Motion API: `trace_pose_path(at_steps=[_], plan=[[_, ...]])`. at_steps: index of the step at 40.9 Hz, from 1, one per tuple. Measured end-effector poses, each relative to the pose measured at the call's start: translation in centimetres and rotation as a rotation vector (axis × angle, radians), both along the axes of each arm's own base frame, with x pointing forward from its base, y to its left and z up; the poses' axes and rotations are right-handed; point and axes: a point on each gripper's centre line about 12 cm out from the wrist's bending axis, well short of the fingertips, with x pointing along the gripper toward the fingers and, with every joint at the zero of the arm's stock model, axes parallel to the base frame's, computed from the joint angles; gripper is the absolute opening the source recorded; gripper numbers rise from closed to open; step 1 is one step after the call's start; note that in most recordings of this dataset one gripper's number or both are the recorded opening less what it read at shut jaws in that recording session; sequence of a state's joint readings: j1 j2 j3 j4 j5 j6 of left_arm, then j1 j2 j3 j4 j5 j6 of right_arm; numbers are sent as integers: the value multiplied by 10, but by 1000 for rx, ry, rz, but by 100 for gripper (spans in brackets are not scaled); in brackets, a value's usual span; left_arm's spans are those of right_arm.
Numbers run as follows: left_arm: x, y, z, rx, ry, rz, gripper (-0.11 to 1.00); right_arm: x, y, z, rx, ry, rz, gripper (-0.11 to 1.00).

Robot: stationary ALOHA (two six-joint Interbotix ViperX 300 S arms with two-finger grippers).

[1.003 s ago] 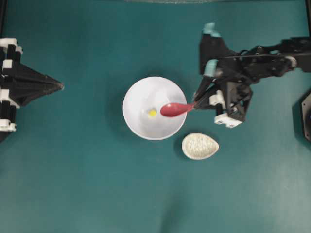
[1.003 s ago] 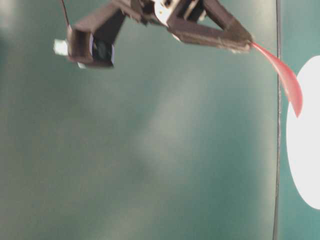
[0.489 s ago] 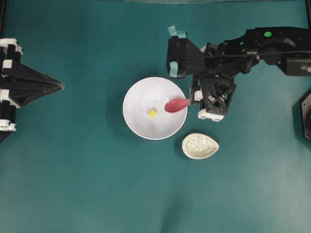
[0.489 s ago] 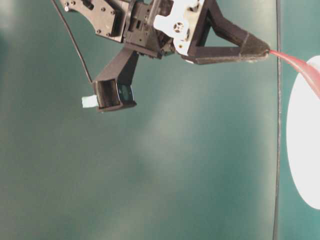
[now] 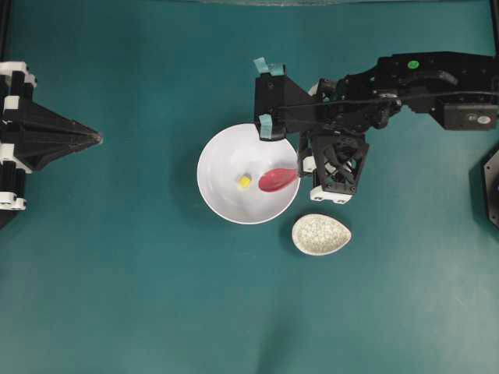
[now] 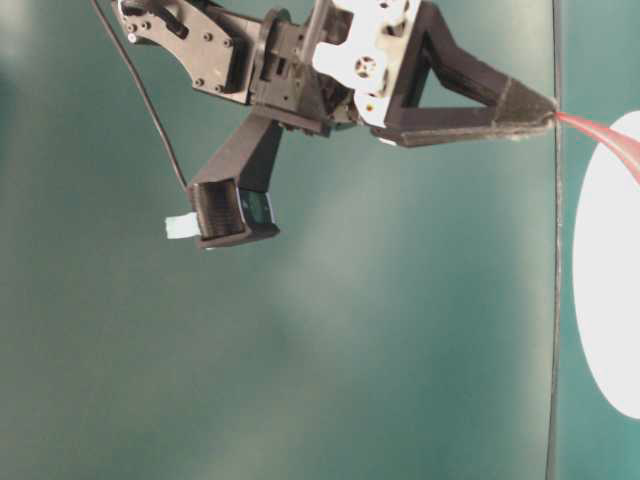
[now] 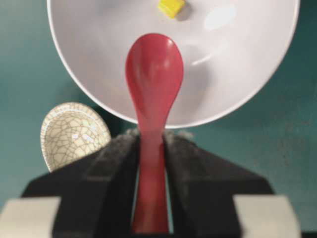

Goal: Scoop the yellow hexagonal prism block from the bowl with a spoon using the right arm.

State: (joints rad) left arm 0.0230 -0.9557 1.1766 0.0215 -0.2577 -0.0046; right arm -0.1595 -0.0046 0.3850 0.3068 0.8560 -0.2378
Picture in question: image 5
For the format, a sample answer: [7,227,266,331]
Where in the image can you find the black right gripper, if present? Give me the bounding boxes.
[297,129,370,203]

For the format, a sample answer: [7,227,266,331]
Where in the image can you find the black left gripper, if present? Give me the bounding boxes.
[1,62,102,228]

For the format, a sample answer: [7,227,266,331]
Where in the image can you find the red plastic spoon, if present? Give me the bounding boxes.
[258,168,299,192]

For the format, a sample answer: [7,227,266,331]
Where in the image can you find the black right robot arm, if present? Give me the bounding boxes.
[299,52,498,204]

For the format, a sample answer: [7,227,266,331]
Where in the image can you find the yellow hexagonal prism block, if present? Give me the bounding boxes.
[237,175,253,190]

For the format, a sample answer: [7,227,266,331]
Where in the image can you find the white ceramic bowl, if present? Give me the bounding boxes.
[196,123,300,224]

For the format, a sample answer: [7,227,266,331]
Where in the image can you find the speckled egg-shaped dish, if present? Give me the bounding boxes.
[292,213,352,256]

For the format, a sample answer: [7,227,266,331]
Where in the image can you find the black aluminium frame rail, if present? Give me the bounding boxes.
[0,0,12,61]

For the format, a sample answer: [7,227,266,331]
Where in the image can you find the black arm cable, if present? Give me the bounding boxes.
[268,90,499,114]

